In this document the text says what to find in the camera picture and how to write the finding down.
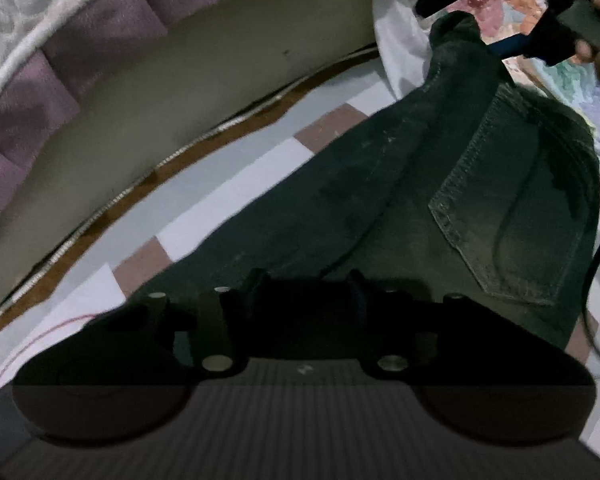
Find beige bed base panel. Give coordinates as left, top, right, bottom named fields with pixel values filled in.
left=0, top=0, right=383, bottom=323

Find white quilted cloth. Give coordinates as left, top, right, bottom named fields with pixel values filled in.
left=372, top=0, right=453, bottom=103

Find colourful floral bedsheet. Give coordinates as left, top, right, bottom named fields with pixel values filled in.
left=460, top=0, right=600, bottom=188

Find white quilted bedspread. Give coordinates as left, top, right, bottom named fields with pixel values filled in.
left=0, top=0, right=131, bottom=121

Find purple ruffled bed skirt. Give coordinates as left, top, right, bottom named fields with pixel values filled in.
left=0, top=0, right=303, bottom=256

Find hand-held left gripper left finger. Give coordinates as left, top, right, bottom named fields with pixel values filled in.
left=105, top=267, right=272, bottom=374

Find dark green jeans pants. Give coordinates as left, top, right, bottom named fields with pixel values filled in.
left=145, top=10, right=600, bottom=353

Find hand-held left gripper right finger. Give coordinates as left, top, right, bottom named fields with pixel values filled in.
left=346, top=269, right=487, bottom=382

